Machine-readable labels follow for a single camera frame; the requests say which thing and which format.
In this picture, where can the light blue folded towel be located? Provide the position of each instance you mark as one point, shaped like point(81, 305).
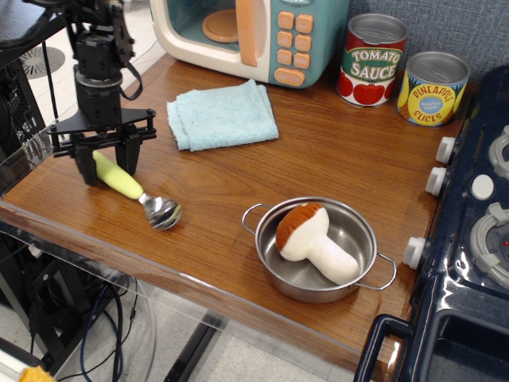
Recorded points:
point(222, 117)

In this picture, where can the dark blue toy stove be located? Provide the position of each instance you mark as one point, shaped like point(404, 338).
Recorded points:
point(458, 327)

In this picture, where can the black table leg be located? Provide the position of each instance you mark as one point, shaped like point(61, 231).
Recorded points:
point(190, 355)

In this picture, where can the plush mushroom toy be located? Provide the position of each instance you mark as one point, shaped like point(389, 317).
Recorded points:
point(303, 234)

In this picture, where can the tomato sauce can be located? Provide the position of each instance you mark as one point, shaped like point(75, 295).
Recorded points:
point(372, 54)

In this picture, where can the pineapple slices can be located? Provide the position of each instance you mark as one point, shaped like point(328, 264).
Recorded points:
point(432, 88)

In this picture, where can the spoon with yellow-green handle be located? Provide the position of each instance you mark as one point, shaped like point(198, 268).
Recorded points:
point(161, 213)

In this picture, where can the stainless steel pot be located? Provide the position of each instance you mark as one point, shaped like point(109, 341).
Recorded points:
point(301, 280)

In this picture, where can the toy microwave oven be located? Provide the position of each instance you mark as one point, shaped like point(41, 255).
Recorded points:
point(286, 43)

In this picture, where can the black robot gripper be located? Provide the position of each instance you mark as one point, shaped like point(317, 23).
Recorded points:
point(100, 123)

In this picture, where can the black desk on left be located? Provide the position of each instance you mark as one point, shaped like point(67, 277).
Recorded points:
point(21, 119)

